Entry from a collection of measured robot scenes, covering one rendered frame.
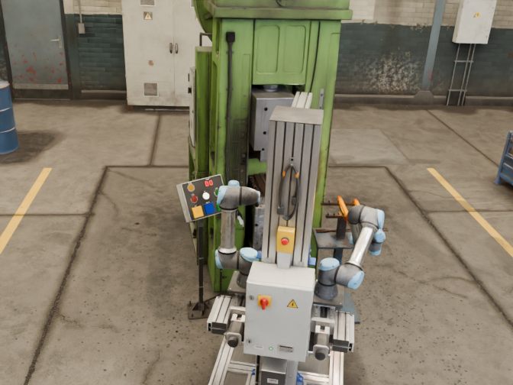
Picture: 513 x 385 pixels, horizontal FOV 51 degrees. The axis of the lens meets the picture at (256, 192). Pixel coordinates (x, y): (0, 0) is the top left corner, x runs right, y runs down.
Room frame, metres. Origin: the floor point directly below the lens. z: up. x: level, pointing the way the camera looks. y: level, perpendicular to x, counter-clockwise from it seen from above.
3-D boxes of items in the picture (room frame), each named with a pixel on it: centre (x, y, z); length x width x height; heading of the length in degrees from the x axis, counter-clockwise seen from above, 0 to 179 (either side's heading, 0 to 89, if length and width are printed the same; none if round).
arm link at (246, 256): (2.87, 0.03, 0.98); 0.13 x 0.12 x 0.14; 90
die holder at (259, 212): (4.03, -0.12, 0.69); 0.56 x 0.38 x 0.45; 13
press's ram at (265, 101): (4.02, -0.11, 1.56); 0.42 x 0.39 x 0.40; 13
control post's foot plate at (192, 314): (3.60, 0.42, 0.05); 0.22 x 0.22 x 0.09; 13
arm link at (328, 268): (2.80, -0.47, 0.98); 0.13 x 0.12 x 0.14; 62
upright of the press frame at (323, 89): (4.24, -0.40, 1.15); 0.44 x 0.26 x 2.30; 13
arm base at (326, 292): (2.80, -0.46, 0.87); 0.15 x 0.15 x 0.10
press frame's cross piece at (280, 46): (4.17, -0.08, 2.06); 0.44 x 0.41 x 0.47; 13
